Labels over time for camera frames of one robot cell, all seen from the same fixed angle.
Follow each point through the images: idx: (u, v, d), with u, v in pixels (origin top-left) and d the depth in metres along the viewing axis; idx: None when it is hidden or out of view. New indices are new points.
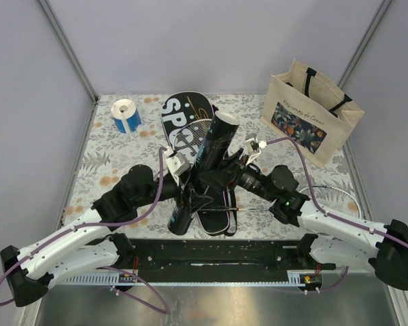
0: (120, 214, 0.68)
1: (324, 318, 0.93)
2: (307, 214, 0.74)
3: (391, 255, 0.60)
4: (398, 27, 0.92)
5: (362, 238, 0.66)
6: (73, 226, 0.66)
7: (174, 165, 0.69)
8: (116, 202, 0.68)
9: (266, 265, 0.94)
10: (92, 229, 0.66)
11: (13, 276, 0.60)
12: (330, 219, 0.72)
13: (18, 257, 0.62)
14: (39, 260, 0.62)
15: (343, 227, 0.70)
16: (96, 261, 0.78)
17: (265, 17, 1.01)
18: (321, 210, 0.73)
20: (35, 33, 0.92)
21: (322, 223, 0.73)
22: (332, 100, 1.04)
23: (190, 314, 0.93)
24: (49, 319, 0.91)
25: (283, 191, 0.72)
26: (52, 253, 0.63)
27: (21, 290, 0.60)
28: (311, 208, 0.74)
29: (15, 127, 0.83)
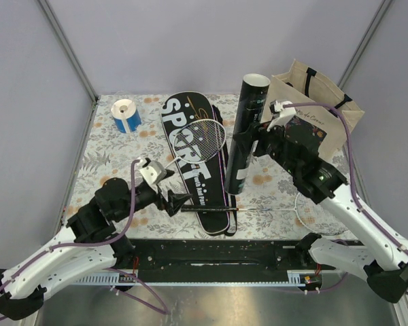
0: (95, 231, 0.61)
1: (324, 318, 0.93)
2: (340, 200, 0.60)
3: None
4: (398, 27, 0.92)
5: (388, 252, 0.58)
6: (48, 247, 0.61)
7: (150, 174, 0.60)
8: (92, 216, 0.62)
9: (266, 265, 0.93)
10: (69, 250, 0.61)
11: (2, 298, 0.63)
12: (362, 218, 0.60)
13: (1, 280, 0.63)
14: (20, 283, 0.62)
15: (372, 230, 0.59)
16: (90, 267, 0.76)
17: (266, 17, 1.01)
18: (355, 203, 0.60)
20: (35, 32, 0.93)
21: (349, 216, 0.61)
22: (332, 100, 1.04)
23: (190, 314, 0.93)
24: (49, 320, 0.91)
25: (300, 149, 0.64)
26: (30, 276, 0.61)
27: (10, 310, 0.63)
28: (345, 196, 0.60)
29: (15, 127, 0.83)
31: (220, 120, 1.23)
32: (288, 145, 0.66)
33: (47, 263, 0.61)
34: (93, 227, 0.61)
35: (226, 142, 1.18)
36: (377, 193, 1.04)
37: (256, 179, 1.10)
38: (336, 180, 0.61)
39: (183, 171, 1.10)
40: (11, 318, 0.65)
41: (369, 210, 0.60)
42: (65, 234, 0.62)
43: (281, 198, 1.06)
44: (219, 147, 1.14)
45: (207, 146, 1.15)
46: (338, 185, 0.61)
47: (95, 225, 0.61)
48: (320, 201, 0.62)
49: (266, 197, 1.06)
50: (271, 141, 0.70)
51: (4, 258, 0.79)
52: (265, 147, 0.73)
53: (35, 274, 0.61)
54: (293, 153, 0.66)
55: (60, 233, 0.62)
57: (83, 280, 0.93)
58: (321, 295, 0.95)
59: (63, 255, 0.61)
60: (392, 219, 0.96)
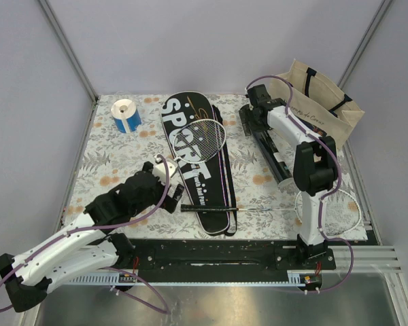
0: (114, 216, 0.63)
1: (324, 317, 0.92)
2: (276, 112, 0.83)
3: (307, 151, 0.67)
4: (398, 26, 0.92)
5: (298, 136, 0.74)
6: (65, 232, 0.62)
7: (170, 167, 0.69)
8: (110, 204, 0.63)
9: (266, 265, 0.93)
10: (86, 235, 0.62)
11: (10, 284, 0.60)
12: (287, 121, 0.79)
13: (13, 265, 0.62)
14: (32, 268, 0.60)
15: (292, 128, 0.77)
16: (96, 263, 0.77)
17: (265, 18, 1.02)
18: (286, 114, 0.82)
20: (35, 32, 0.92)
21: (281, 122, 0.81)
22: (332, 100, 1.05)
23: (190, 314, 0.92)
24: (49, 319, 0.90)
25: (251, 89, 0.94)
26: (45, 260, 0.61)
27: (18, 297, 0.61)
28: (281, 111, 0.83)
29: (15, 125, 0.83)
31: (220, 120, 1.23)
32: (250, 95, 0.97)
33: (64, 248, 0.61)
34: (111, 214, 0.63)
35: (226, 142, 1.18)
36: (375, 193, 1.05)
37: (257, 179, 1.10)
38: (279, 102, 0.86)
39: (183, 171, 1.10)
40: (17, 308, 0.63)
41: (295, 117, 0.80)
42: (82, 220, 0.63)
43: (281, 198, 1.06)
44: (220, 147, 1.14)
45: (207, 145, 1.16)
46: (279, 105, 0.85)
47: (113, 212, 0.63)
48: (267, 117, 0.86)
49: (266, 197, 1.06)
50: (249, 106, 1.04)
51: None
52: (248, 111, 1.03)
53: (51, 258, 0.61)
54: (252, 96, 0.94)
55: (77, 219, 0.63)
57: (83, 280, 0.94)
58: (324, 295, 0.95)
59: (80, 241, 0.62)
60: (392, 218, 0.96)
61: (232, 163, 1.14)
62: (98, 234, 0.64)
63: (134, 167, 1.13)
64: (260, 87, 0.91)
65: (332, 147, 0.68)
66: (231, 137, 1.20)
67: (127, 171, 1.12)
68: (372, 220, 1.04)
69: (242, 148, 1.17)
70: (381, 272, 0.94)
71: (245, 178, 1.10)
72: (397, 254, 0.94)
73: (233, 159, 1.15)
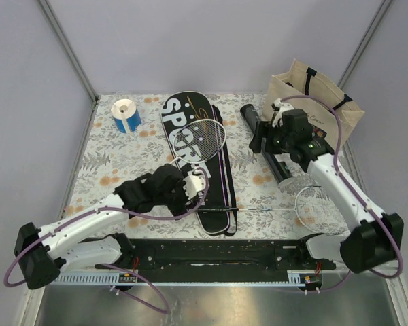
0: (141, 200, 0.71)
1: (325, 317, 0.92)
2: (321, 164, 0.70)
3: (368, 236, 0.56)
4: (398, 26, 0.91)
5: (353, 209, 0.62)
6: (96, 208, 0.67)
7: (200, 184, 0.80)
8: (137, 190, 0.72)
9: (266, 265, 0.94)
10: (115, 213, 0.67)
11: (35, 253, 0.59)
12: (338, 179, 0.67)
13: (39, 234, 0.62)
14: (61, 238, 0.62)
15: (345, 191, 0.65)
16: (103, 254, 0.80)
17: (266, 17, 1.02)
18: (335, 168, 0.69)
20: (35, 32, 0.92)
21: (328, 179, 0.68)
22: (332, 100, 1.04)
23: (190, 313, 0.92)
24: (48, 319, 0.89)
25: (290, 121, 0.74)
26: (73, 232, 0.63)
27: (39, 270, 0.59)
28: (328, 162, 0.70)
29: (15, 125, 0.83)
31: (220, 120, 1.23)
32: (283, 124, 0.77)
33: (94, 221, 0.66)
34: (138, 197, 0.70)
35: (226, 142, 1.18)
36: (375, 193, 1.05)
37: (257, 179, 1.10)
38: (324, 149, 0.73)
39: None
40: (30, 285, 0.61)
41: (347, 176, 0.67)
42: (111, 200, 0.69)
43: (281, 198, 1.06)
44: (220, 147, 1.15)
45: (207, 145, 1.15)
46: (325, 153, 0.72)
47: (140, 196, 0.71)
48: (310, 165, 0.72)
49: (266, 197, 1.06)
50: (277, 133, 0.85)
51: (4, 258, 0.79)
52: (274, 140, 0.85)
53: (79, 231, 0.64)
54: (287, 128, 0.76)
55: (107, 199, 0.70)
57: (84, 280, 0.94)
58: (325, 295, 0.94)
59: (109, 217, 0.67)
60: (392, 218, 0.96)
61: (232, 163, 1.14)
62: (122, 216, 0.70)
63: (134, 167, 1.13)
64: (298, 119, 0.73)
65: (396, 228, 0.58)
66: (232, 137, 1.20)
67: (127, 171, 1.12)
68: None
69: (242, 148, 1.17)
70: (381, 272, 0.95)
71: (245, 178, 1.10)
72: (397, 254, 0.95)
73: (233, 159, 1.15)
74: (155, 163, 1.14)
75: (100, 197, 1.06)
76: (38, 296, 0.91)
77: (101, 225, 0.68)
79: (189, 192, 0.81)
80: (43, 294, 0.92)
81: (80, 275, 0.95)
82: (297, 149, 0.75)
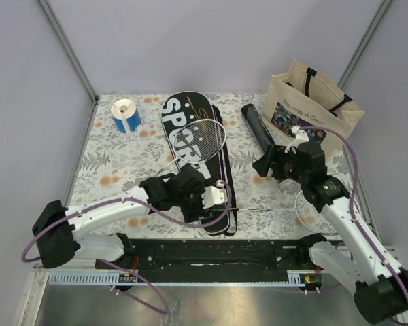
0: (162, 197, 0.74)
1: (324, 317, 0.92)
2: (337, 209, 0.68)
3: (385, 292, 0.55)
4: (398, 27, 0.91)
5: (370, 262, 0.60)
6: (122, 197, 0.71)
7: (219, 197, 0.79)
8: (160, 187, 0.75)
9: (266, 265, 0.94)
10: (138, 205, 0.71)
11: (60, 231, 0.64)
12: (354, 227, 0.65)
13: (66, 212, 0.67)
14: (86, 220, 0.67)
15: (362, 241, 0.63)
16: (108, 249, 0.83)
17: (266, 17, 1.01)
18: (351, 214, 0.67)
20: (35, 32, 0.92)
21: (343, 225, 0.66)
22: (332, 100, 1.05)
23: (190, 314, 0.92)
24: (49, 319, 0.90)
25: (307, 158, 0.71)
26: (98, 216, 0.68)
27: (59, 247, 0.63)
28: (343, 206, 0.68)
29: (15, 126, 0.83)
31: (220, 120, 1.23)
32: (300, 157, 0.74)
33: (118, 210, 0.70)
34: (160, 195, 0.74)
35: (226, 142, 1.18)
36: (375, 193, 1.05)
37: (257, 179, 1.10)
38: (340, 191, 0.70)
39: None
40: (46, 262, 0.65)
41: (363, 224, 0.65)
42: (137, 192, 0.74)
43: (281, 198, 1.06)
44: (220, 147, 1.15)
45: (207, 145, 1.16)
46: (340, 196, 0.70)
47: (162, 193, 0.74)
48: (324, 206, 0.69)
49: (266, 197, 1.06)
50: (289, 160, 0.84)
51: (4, 259, 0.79)
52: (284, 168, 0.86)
53: (104, 215, 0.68)
54: (304, 162, 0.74)
55: (132, 190, 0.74)
57: (83, 280, 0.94)
58: (325, 295, 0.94)
59: (132, 208, 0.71)
60: (392, 219, 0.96)
61: (232, 163, 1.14)
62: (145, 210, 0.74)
63: (134, 167, 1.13)
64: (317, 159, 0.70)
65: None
66: (232, 137, 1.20)
67: (127, 171, 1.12)
68: (372, 219, 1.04)
69: (241, 148, 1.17)
70: None
71: (245, 178, 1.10)
72: (397, 254, 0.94)
73: (233, 159, 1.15)
74: (155, 163, 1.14)
75: (100, 197, 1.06)
76: (37, 297, 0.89)
77: (124, 214, 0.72)
79: (207, 202, 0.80)
80: (43, 295, 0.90)
81: (80, 275, 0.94)
82: (311, 187, 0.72)
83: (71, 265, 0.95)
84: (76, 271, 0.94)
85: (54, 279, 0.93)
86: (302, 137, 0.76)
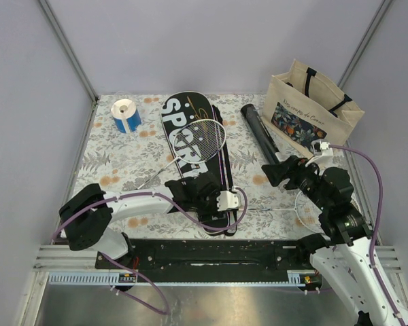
0: (182, 198, 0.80)
1: (324, 317, 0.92)
2: (356, 251, 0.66)
3: None
4: (398, 26, 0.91)
5: (383, 312, 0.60)
6: (153, 191, 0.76)
7: (234, 202, 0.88)
8: (181, 189, 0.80)
9: (266, 265, 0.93)
10: (165, 202, 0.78)
11: (98, 212, 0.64)
12: (371, 274, 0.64)
13: (105, 196, 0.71)
14: (122, 206, 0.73)
15: (377, 288, 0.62)
16: (116, 246, 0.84)
17: (266, 17, 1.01)
18: (370, 259, 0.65)
20: (35, 32, 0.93)
21: (360, 269, 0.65)
22: (332, 100, 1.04)
23: (190, 314, 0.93)
24: (49, 319, 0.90)
25: (334, 190, 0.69)
26: (132, 204, 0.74)
27: (92, 228, 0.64)
28: (363, 250, 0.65)
29: (15, 126, 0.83)
31: (220, 120, 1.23)
32: (325, 185, 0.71)
33: (149, 202, 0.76)
34: (179, 196, 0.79)
35: (226, 142, 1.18)
36: (374, 193, 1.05)
37: (256, 179, 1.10)
38: (360, 229, 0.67)
39: (183, 171, 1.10)
40: (75, 242, 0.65)
41: (381, 271, 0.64)
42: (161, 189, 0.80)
43: (281, 198, 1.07)
44: (220, 147, 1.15)
45: (207, 145, 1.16)
46: (360, 236, 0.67)
47: (182, 195, 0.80)
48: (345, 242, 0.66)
49: (266, 197, 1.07)
50: (308, 176, 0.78)
51: (4, 258, 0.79)
52: (299, 184, 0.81)
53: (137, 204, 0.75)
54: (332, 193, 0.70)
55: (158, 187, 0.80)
57: (83, 280, 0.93)
58: (324, 295, 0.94)
59: (160, 203, 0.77)
60: (392, 219, 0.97)
61: (232, 163, 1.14)
62: (167, 208, 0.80)
63: (134, 168, 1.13)
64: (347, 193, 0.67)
65: None
66: (232, 137, 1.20)
67: (127, 171, 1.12)
68: (372, 219, 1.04)
69: (241, 148, 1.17)
70: None
71: (245, 178, 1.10)
72: (397, 254, 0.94)
73: (233, 159, 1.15)
74: (156, 163, 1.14)
75: None
76: (38, 297, 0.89)
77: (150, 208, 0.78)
79: (221, 205, 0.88)
80: (43, 295, 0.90)
81: (80, 275, 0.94)
82: (332, 223, 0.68)
83: (71, 265, 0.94)
84: (76, 271, 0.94)
85: (54, 279, 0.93)
86: (326, 154, 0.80)
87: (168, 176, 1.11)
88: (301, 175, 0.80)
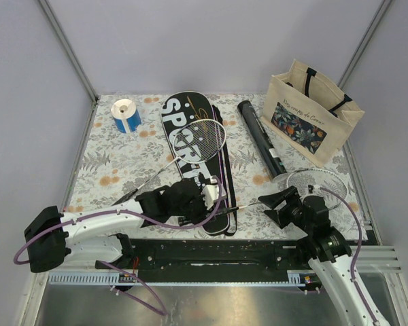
0: (156, 213, 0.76)
1: (326, 317, 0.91)
2: (338, 267, 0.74)
3: None
4: (398, 26, 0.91)
5: (364, 322, 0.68)
6: (118, 209, 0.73)
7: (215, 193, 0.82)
8: (154, 202, 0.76)
9: (266, 265, 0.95)
10: (132, 218, 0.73)
11: (53, 237, 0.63)
12: (352, 286, 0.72)
13: (61, 219, 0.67)
14: (80, 228, 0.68)
15: (358, 300, 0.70)
16: (105, 252, 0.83)
17: (266, 18, 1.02)
18: (351, 273, 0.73)
20: (35, 32, 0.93)
21: (342, 282, 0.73)
22: (333, 100, 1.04)
23: (190, 313, 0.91)
24: (49, 318, 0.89)
25: (311, 212, 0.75)
26: (92, 225, 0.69)
27: (46, 255, 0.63)
28: (343, 266, 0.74)
29: (15, 126, 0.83)
31: (220, 120, 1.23)
32: (305, 209, 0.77)
33: (113, 221, 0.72)
34: (154, 210, 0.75)
35: (226, 142, 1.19)
36: (375, 193, 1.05)
37: (256, 179, 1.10)
38: (342, 248, 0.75)
39: (183, 171, 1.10)
40: (36, 269, 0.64)
41: (360, 283, 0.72)
42: (131, 204, 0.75)
43: None
44: (220, 147, 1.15)
45: (207, 146, 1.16)
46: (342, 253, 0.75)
47: (156, 208, 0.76)
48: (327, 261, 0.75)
49: None
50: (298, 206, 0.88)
51: (5, 257, 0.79)
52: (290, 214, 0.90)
53: (97, 225, 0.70)
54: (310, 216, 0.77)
55: (127, 202, 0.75)
57: (84, 280, 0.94)
58: (326, 295, 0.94)
59: (126, 221, 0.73)
60: (392, 218, 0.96)
61: (232, 163, 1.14)
62: (141, 221, 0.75)
63: (134, 167, 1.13)
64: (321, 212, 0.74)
65: None
66: (232, 137, 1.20)
67: (127, 171, 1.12)
68: (372, 219, 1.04)
69: (241, 148, 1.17)
70: (381, 272, 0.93)
71: (244, 178, 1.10)
72: (397, 254, 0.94)
73: (233, 159, 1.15)
74: (156, 163, 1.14)
75: (101, 197, 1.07)
76: (37, 297, 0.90)
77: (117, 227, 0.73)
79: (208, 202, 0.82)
80: (43, 294, 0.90)
81: (80, 276, 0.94)
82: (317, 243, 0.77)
83: (71, 265, 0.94)
84: (75, 271, 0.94)
85: (54, 279, 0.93)
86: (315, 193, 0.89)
87: (168, 176, 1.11)
88: (292, 206, 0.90)
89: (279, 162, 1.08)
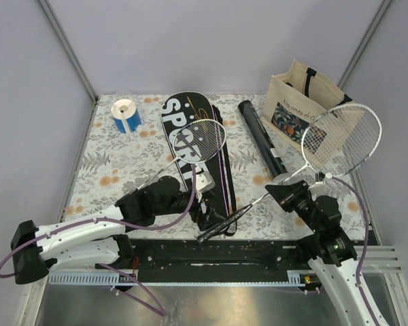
0: (139, 218, 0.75)
1: (325, 316, 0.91)
2: (344, 272, 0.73)
3: None
4: (398, 26, 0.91)
5: None
6: (94, 219, 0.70)
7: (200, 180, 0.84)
8: (137, 204, 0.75)
9: (266, 265, 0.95)
10: (111, 225, 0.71)
11: (28, 252, 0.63)
12: (357, 291, 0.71)
13: (35, 233, 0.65)
14: (55, 242, 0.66)
15: (362, 306, 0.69)
16: (98, 255, 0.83)
17: (266, 17, 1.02)
18: (356, 278, 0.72)
20: (35, 32, 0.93)
21: (347, 286, 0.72)
22: (332, 100, 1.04)
23: (190, 313, 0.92)
24: (49, 318, 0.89)
25: (324, 217, 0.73)
26: (67, 238, 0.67)
27: (24, 269, 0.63)
28: (349, 269, 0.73)
29: (15, 126, 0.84)
31: (220, 120, 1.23)
32: (315, 211, 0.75)
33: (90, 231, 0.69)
34: (137, 214, 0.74)
35: (226, 142, 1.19)
36: (375, 193, 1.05)
37: (257, 179, 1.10)
38: (347, 251, 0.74)
39: (183, 171, 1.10)
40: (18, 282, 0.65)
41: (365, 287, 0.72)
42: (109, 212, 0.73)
43: None
44: (220, 147, 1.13)
45: (207, 145, 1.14)
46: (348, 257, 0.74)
47: (139, 212, 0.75)
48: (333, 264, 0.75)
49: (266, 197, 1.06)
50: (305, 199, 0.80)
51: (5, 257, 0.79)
52: (295, 206, 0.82)
53: (73, 237, 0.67)
54: (321, 220, 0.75)
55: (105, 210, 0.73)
57: (83, 280, 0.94)
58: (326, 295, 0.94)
59: (107, 229, 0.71)
60: (392, 218, 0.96)
61: (232, 163, 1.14)
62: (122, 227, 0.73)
63: (134, 168, 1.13)
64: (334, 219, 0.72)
65: None
66: (232, 137, 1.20)
67: (127, 171, 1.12)
68: (372, 219, 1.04)
69: (241, 148, 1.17)
70: (381, 272, 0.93)
71: (244, 178, 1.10)
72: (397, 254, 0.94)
73: (233, 159, 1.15)
74: (155, 163, 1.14)
75: (100, 197, 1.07)
76: (37, 297, 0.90)
77: (98, 235, 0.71)
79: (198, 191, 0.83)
80: (43, 294, 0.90)
81: (80, 275, 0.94)
82: (323, 244, 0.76)
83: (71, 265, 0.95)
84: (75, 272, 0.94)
85: (54, 279, 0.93)
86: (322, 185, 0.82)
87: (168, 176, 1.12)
88: (298, 197, 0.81)
89: (279, 162, 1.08)
